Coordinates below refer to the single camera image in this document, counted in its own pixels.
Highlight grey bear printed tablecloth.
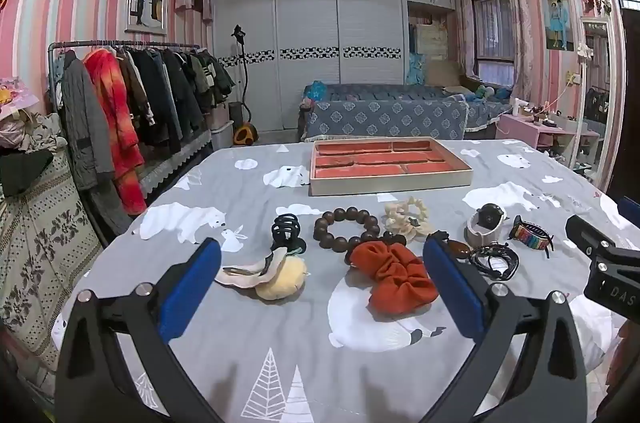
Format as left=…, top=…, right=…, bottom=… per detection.
left=50, top=138, right=640, bottom=423

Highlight teal hanging cloth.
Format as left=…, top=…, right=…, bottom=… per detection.
left=407, top=53, right=427, bottom=86

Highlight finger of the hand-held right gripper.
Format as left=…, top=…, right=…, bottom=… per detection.
left=616, top=195, right=640, bottom=231
left=565, top=214, right=617, bottom=260

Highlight cream braided scrunchie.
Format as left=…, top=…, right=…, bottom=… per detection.
left=382, top=197, right=435, bottom=243

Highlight orange scrunchie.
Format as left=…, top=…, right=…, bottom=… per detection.
left=348, top=240, right=440, bottom=316

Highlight pile of clothes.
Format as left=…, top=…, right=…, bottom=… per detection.
left=0, top=75, right=68, bottom=198

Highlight black hair claw clip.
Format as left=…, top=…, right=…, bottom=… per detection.
left=271, top=213, right=307, bottom=254

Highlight row of hanging clothes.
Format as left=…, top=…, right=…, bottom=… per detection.
left=55, top=45, right=236, bottom=224

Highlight black garment steamer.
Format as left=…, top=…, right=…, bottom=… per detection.
left=231, top=24, right=260, bottom=146

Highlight beige plush hair clip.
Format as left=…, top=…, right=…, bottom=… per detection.
left=214, top=248, right=308, bottom=301

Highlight rainbow striped hair clip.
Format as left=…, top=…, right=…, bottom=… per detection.
left=508, top=215, right=555, bottom=259

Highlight dark wooden bead bracelet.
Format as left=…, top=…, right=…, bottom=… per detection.
left=313, top=206, right=407, bottom=266

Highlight small couple wall poster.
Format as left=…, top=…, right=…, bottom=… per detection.
left=541, top=0, right=575, bottom=52

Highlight pink nightstand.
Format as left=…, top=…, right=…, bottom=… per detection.
left=495, top=113, right=601, bottom=151

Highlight floral patterned cloth cover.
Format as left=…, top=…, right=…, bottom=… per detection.
left=0, top=148, right=106, bottom=369

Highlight white framed standing mirror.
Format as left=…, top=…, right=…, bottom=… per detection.
left=570, top=17, right=613, bottom=184

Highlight bed with blue patterned cover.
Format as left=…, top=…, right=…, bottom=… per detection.
left=300, top=80, right=516, bottom=142

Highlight metal clothes rack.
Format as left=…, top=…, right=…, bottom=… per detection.
left=47, top=38, right=216, bottom=114

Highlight brown oval hair clip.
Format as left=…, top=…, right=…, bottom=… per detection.
left=432, top=230, right=473, bottom=261

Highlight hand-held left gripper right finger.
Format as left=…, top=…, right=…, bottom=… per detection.
left=422, top=234, right=588, bottom=423

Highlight pink floral curtain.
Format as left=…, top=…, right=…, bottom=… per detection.
left=502, top=0, right=538, bottom=104

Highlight white sliding door wardrobe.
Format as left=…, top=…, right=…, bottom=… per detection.
left=214, top=0, right=456, bottom=131

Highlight lace rack cover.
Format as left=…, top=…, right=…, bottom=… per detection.
left=137, top=130, right=216, bottom=198

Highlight window with bars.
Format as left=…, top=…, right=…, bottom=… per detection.
left=472, top=0, right=516, bottom=86

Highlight brick-lined jewelry tray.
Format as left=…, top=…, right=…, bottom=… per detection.
left=309, top=137, right=474, bottom=197

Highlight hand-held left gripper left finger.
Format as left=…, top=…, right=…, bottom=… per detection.
left=54, top=237, right=223, bottom=423

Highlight clear plastic storage box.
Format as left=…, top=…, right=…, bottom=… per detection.
left=210, top=120, right=236, bottom=148

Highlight white strap wristwatch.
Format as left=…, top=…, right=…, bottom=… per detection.
left=465, top=203, right=508, bottom=249

